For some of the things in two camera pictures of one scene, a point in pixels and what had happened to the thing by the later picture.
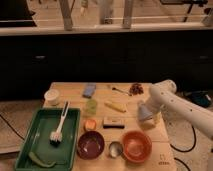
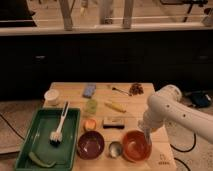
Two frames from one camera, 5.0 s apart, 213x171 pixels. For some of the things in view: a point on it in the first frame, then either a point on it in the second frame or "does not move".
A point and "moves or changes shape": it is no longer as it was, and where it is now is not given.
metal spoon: x=121 y=91 does not move
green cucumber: x=37 y=160 does not move
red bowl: x=137 y=146 does not move
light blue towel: x=144 y=112 moves or changes shape
